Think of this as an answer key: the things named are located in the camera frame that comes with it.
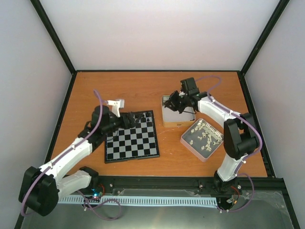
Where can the light blue cable duct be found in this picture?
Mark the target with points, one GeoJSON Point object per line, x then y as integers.
{"type": "Point", "coordinates": [141, 201]}

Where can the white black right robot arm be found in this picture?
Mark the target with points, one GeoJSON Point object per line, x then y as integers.
{"type": "Point", "coordinates": [241, 138]}

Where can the black white chess board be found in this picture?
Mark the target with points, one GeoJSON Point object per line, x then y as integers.
{"type": "Point", "coordinates": [135, 143]}

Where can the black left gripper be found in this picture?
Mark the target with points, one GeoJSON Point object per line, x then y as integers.
{"type": "Point", "coordinates": [131, 119]}

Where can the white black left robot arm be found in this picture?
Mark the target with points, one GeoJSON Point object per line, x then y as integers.
{"type": "Point", "coordinates": [43, 187]}

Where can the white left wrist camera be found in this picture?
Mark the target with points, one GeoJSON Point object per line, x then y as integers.
{"type": "Point", "coordinates": [116, 106]}

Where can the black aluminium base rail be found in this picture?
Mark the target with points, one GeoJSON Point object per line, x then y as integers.
{"type": "Point", "coordinates": [199, 185]}

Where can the black frame post right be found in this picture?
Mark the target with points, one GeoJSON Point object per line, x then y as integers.
{"type": "Point", "coordinates": [278, 11]}

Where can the black frame post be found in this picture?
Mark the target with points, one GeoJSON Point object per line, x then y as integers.
{"type": "Point", "coordinates": [278, 11]}
{"type": "Point", "coordinates": [53, 34]}

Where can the silver tin lid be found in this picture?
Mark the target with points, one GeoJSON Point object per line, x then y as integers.
{"type": "Point", "coordinates": [206, 139]}

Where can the gold metal tin box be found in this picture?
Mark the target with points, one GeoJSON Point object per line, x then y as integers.
{"type": "Point", "coordinates": [174, 118]}

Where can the black frame post left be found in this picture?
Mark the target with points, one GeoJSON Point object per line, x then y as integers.
{"type": "Point", "coordinates": [53, 34]}

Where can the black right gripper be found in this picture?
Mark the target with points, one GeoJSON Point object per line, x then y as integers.
{"type": "Point", "coordinates": [171, 102]}

